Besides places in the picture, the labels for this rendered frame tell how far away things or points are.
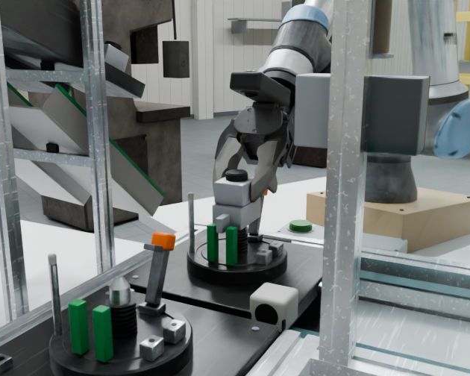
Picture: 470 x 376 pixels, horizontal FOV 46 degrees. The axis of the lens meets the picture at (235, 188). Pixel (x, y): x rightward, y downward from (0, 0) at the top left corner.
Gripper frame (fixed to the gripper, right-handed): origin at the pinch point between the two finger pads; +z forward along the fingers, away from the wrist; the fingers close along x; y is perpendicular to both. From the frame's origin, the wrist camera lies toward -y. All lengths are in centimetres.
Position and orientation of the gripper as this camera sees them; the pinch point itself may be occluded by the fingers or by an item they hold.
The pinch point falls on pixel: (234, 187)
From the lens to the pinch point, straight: 74.7
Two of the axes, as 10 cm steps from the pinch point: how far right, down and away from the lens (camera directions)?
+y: 3.1, 5.5, 7.8
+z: -3.2, 8.3, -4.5
